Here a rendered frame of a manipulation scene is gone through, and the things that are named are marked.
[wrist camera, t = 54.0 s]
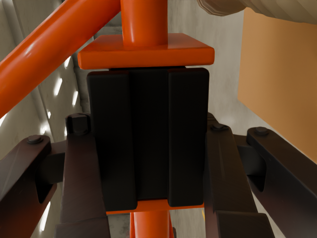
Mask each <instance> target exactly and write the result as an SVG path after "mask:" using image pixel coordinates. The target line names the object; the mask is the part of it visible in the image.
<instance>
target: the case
mask: <svg viewBox="0 0 317 238"><path fill-rule="evenodd" d="M237 98H238V100H239V101H240V102H241V103H243V104H244V105H245V106H246V107H248V108H249V109H250V110H251V111H252V112H254V113H255V114H256V115H257V116H259V117H260V118H261V119H262V120H264V121H265V122H266V123H267V124H268V125H269V126H271V127H272V128H273V129H274V130H276V131H277V132H278V133H279V134H281V135H282V136H283V137H284V138H286V139H287V140H288V141H289V142H290V143H292V144H293V145H294V146H295V147H297V148H298V149H299V150H300V151H302V152H303V153H304V154H305V155H306V156H308V157H309V158H310V159H311V160H312V161H314V162H315V163H316V164H317V25H314V24H309V23H304V22H303V23H296V22H292V21H287V20H282V19H277V18H273V17H267V16H265V15H263V14H259V13H255V12H254V11H253V10H252V9H251V8H249V7H246V8H245V9H244V17H243V30H242V47H241V60H240V72H239V84H238V97H237Z"/></svg>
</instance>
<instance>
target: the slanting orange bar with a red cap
mask: <svg viewBox="0 0 317 238"><path fill-rule="evenodd" d="M120 11H121V2H120V0H65V1H64V2H63V3H62V4H61V5H60V6H59V7H58V8H57V9H55V10H54V11H53V12H52V13H51V14H50V15H49V16H48V17H47V18H46V19H45V20H44V21H43V22H42V23H41V24H40V25H39V26H37V27H36V28H35V29H34V30H33V31H32V32H31V33H30V34H29V35H28V36H27V37H26V38H25V39H24V40H23V41H22V42H21V43H20V44H19V45H18V46H17V47H16V48H15V49H14V50H13V51H12V52H10V53H9V54H8V55H7V56H6V57H5V58H4V59H3V60H2V61H1V62H0V119H1V118H2V117H4V116H5V115H6V114H7V113H8V112H9V111H10V110H11V109H13V108H14V107H15V106H16V105H17V104H18V103H19V102H20V101H21V100H23V99H24V98H25V97H26V96H27V95H28V94H29V93H30V92H31V91H32V90H33V89H34V88H36V87H37V86H38V85H39V84H40V83H41V82H42V81H43V80H44V79H46V78H47V77H48V76H49V75H50V74H51V73H52V72H53V71H55V70H56V69H57V68H58V67H59V66H60V65H61V64H62V63H64V62H65V61H66V60H67V59H68V58H69V57H70V56H71V55H72V54H74V53H75V52H76V51H77V50H78V49H79V48H80V47H81V46H83V45H84V44H85V43H86V42H87V41H88V40H89V39H90V38H91V37H93V36H94V35H95V34H96V33H97V32H98V31H99V30H100V29H101V28H102V27H103V26H104V25H106V24H107V23H108V22H109V21H110V20H111V19H112V18H113V17H115V16H116V15H117V14H118V13H119V12H120Z"/></svg>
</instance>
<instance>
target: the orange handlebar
mask: <svg viewBox="0 0 317 238"><path fill-rule="evenodd" d="M120 2H121V18H122V33H123V45H125V46H135V47H147V46H160V45H165V44H168V20H167V0H120ZM126 238H176V229H175V228H174V227H172V222H171V217H170V211H169V210H163V211H149V212H131V213H130V231H129V230H128V231H127V232H126Z"/></svg>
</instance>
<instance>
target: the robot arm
mask: <svg viewBox="0 0 317 238"><path fill-rule="evenodd" d="M65 123H66V130H67V139H66V140H64V141H60V142H55V143H51V141H50V137H49V136H46V135H33V136H29V137H27V138H24V139H23V140H21V141H20V142H19V143H18V144H17V145H16V146H15V147H14V148H13V149H12V150H11V151H10V152H9V153H8V154H7V155H6V156H5V157H4V158H3V159H2V160H1V161H0V238H30V237H31V235H32V233H33V232H34V230H35V228H36V226H37V224H38V222H39V221H40V219H41V217H42V215H43V213H44V211H45V210H46V208H47V206H48V204H49V202H50V200H51V198H52V197H53V195H54V193H55V191H56V189H57V183H60V182H63V185H62V196H61V208H60V219H59V224H56V225H55V229H54V238H111V236H110V229H109V223H108V216H107V215H106V208H105V201H104V195H103V188H102V181H101V175H100V166H99V159H98V153H97V146H96V139H95V137H93V136H92V125H91V117H90V114H89V113H84V112H83V113H74V114H70V115H68V116H66V117H65ZM252 192H253V194H254V195H255V197H256V198H257V199H258V200H259V202H260V203H261V205H262V206H263V207H264V209H265V210H266V211H267V213H268V214H269V216H270V217H271V218H272V220H273V221H274V222H275V224H276V225H277V226H278V228H279V229H280V231H281V232H282V233H283V234H284V236H285V237H286V238H317V164H315V163H314V162H313V161H312V160H310V159H309V158H308V157H307V156H305V155H304V154H303V153H301V152H300V151H299V150H297V149H296V148H295V147H293V146H292V145H291V144H290V143H288V142H287V141H286V140H284V139H283V138H282V137H280V136H279V135H278V134H277V133H276V132H274V131H273V130H271V129H268V128H266V127H251V128H249V129H248V130H247V135H246V136H243V135H235V134H233V133H232V130H231V128H230V127H229V126H227V125H224V124H220V123H219V122H218V121H217V120H216V118H215V117H214V116H213V114H212V113H210V112H208V124H207V132H206V133H205V164H204V171H203V195H204V212H205V230H206V238H275V236H274V233H273V230H272V227H271V225H270V222H269V219H268V217H267V215H266V214H265V213H258V210H257V207H256V204H255V201H254V198H253V195H252Z"/></svg>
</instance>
